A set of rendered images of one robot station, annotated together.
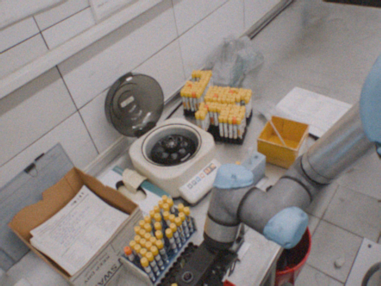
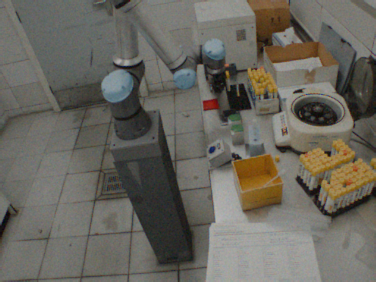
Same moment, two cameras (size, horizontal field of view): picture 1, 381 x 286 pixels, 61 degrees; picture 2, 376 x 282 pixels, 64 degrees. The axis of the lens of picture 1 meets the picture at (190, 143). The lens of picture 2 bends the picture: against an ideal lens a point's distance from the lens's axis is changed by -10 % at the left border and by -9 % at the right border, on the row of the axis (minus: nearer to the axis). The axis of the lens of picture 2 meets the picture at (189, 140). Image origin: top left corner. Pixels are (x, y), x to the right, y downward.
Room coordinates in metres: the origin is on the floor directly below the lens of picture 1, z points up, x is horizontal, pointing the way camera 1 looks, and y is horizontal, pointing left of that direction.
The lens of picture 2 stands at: (1.15, -0.87, 1.74)
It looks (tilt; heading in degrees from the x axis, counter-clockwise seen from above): 41 degrees down; 141
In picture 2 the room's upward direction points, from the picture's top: 11 degrees counter-clockwise
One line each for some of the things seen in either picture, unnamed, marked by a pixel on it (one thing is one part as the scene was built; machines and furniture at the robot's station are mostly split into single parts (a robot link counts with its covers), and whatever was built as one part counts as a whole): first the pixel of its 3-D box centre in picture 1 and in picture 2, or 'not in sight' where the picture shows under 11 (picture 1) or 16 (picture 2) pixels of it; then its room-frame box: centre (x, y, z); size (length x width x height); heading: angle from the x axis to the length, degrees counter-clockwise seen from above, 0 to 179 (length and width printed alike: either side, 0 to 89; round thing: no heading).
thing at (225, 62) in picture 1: (221, 62); not in sight; (1.26, -0.20, 0.97); 0.26 x 0.17 x 0.19; 150
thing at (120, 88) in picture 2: not in sight; (120, 92); (0.21, -0.38, 1.12); 0.13 x 0.12 x 0.14; 129
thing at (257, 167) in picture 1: (250, 173); (255, 145); (0.65, -0.17, 0.92); 0.10 x 0.07 x 0.10; 128
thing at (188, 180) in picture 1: (177, 158); (311, 121); (0.76, 0.05, 0.94); 0.30 x 0.24 x 0.12; 37
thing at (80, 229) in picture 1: (82, 229); (298, 68); (0.54, 0.35, 0.95); 0.29 x 0.25 x 0.15; 46
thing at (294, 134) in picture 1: (283, 142); (256, 182); (0.75, -0.30, 0.93); 0.13 x 0.13 x 0.10; 51
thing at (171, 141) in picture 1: (172, 150); (316, 115); (0.77, 0.06, 0.97); 0.15 x 0.15 x 0.07
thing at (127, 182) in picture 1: (134, 192); (307, 97); (0.66, 0.20, 0.92); 0.24 x 0.12 x 0.10; 46
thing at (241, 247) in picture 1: (231, 242); (230, 116); (0.45, -0.06, 0.89); 0.09 x 0.05 x 0.04; 47
